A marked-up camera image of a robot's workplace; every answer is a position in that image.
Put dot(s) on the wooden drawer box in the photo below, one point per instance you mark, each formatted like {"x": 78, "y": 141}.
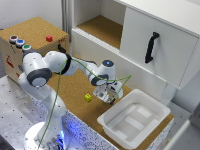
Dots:
{"x": 30, "y": 36}

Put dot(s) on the yellow block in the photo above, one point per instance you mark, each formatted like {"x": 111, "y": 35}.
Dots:
{"x": 87, "y": 97}

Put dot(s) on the red button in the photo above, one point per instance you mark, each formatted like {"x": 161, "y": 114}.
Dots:
{"x": 13, "y": 39}

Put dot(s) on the white sliding door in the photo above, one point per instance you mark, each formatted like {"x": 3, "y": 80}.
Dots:
{"x": 156, "y": 46}

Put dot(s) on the white cabinet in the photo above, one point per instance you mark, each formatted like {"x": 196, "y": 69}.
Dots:
{"x": 100, "y": 40}

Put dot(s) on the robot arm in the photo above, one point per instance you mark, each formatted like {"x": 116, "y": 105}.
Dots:
{"x": 38, "y": 71}

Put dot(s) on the green button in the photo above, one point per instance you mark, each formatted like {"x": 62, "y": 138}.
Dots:
{"x": 26, "y": 47}

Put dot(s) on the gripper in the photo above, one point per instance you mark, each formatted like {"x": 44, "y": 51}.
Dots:
{"x": 107, "y": 91}

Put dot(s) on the white plastic box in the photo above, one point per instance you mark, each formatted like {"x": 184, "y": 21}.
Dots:
{"x": 135, "y": 118}

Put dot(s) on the blue button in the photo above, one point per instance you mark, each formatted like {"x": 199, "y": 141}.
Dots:
{"x": 20, "y": 42}

